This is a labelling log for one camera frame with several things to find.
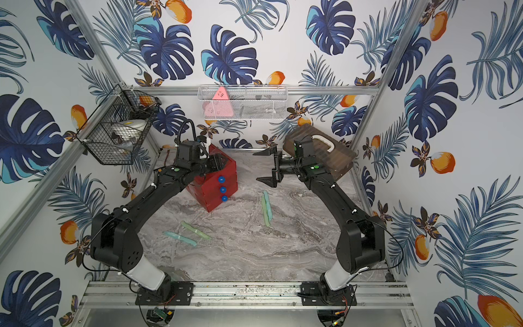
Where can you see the black wire basket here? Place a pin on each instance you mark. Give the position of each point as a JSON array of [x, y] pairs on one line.
[[116, 131]]

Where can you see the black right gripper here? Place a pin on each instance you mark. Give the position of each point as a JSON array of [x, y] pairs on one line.
[[276, 177]]

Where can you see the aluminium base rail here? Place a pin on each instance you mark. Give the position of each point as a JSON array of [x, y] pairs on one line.
[[287, 295]]

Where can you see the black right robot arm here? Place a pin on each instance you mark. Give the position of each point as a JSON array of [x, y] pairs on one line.
[[361, 243]]

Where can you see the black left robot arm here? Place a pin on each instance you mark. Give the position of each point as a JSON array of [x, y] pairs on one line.
[[114, 237]]

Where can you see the clear wall shelf tray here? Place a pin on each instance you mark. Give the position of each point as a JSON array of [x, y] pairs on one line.
[[250, 102]]

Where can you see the pink triangle item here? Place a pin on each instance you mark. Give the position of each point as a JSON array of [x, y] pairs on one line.
[[220, 106]]

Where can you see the white storage box brown lid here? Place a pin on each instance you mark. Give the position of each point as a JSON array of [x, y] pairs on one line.
[[337, 157]]

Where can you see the red drawer cabinet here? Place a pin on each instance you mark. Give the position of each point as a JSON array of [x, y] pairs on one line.
[[218, 187]]

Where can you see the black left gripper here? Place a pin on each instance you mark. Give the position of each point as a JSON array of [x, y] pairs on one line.
[[214, 163]]

